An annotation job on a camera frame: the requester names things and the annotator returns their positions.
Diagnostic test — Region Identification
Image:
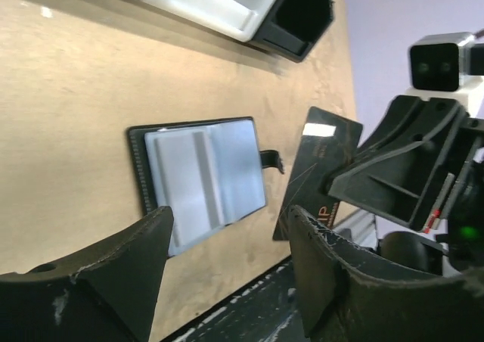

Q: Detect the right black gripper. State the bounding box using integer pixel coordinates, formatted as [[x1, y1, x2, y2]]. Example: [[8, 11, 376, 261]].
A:
[[322, 95, 473, 231]]

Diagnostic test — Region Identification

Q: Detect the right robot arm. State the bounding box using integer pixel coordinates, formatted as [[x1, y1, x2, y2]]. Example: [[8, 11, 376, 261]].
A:
[[324, 95, 483, 274]]

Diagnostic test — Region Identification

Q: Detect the black leather card holder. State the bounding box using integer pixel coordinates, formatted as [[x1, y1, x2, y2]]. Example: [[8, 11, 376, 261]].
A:
[[126, 117, 284, 257]]

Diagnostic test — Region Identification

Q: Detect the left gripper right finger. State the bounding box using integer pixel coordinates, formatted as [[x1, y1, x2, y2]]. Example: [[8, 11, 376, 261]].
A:
[[289, 206, 483, 341]]

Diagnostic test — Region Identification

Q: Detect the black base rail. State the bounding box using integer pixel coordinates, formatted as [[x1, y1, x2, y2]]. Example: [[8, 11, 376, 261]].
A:
[[162, 257, 308, 342]]

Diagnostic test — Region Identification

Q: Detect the black VIP card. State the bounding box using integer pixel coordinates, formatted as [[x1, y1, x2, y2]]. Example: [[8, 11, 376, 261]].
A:
[[272, 107, 363, 241]]

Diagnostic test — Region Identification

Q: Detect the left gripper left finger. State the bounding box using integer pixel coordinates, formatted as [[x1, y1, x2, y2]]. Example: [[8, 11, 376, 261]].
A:
[[1, 207, 174, 341]]

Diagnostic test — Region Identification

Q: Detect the black white card sorting tray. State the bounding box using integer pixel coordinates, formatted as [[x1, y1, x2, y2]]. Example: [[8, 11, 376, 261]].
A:
[[138, 0, 334, 63]]

